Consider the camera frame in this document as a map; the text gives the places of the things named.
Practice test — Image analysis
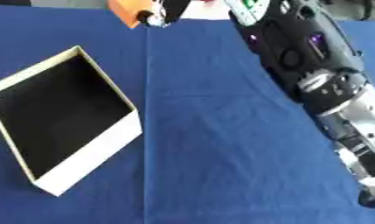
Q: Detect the white box with black inside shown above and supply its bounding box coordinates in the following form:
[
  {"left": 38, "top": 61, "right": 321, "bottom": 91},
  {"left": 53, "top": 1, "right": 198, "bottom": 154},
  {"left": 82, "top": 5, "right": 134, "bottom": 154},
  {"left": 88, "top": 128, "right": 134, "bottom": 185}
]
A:
[{"left": 0, "top": 45, "right": 144, "bottom": 198}]

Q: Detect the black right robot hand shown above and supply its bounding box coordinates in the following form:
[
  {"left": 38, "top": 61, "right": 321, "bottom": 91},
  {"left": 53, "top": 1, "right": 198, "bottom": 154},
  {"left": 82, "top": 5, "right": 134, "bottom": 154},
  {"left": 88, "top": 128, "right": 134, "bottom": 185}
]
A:
[{"left": 135, "top": 0, "right": 374, "bottom": 103}]

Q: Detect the orange block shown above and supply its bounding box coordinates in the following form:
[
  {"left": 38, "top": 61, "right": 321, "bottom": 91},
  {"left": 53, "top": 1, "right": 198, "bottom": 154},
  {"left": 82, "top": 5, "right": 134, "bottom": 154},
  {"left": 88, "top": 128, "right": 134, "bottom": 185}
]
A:
[{"left": 106, "top": 0, "right": 156, "bottom": 30}]

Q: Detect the white flat object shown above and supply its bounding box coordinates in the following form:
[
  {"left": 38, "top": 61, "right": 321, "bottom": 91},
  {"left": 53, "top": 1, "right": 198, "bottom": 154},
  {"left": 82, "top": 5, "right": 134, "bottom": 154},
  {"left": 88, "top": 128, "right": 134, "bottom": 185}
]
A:
[{"left": 179, "top": 0, "right": 233, "bottom": 21}]

